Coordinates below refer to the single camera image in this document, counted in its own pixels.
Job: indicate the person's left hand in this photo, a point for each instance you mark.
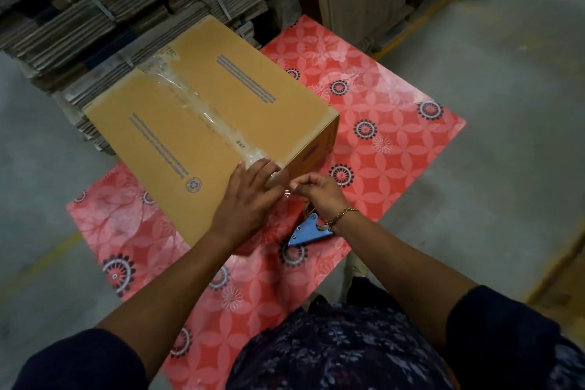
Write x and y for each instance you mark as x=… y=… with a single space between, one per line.
x=247 y=211

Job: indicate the person's right hand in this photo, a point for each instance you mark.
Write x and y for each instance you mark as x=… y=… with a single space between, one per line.
x=322 y=195

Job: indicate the person's left thumb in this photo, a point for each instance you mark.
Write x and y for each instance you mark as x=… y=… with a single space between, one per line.
x=235 y=177

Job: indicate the person's right fingers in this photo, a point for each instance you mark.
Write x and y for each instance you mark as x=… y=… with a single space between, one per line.
x=305 y=184

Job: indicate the person's left middle finger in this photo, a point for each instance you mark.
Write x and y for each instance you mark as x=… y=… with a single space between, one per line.
x=270 y=175

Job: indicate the blue tape dispenser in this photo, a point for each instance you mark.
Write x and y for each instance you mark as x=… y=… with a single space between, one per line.
x=310 y=229

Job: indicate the brown cardboard box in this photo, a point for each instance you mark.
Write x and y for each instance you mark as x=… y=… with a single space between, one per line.
x=215 y=124

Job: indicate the person's right forearm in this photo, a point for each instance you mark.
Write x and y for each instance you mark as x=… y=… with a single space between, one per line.
x=402 y=275

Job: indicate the person's left forearm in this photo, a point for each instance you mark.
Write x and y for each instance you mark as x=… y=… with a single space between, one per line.
x=169 y=293

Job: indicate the clear packing tape strip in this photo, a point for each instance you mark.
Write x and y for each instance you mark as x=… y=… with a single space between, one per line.
x=201 y=108

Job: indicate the red floral patterned mat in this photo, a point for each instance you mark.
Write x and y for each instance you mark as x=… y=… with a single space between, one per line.
x=361 y=129

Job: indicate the dark floral patterned garment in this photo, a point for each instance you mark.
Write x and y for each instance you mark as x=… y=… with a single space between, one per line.
x=365 y=348

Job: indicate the stack of flattened cardboard bundles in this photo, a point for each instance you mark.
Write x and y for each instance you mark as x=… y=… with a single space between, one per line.
x=114 y=19

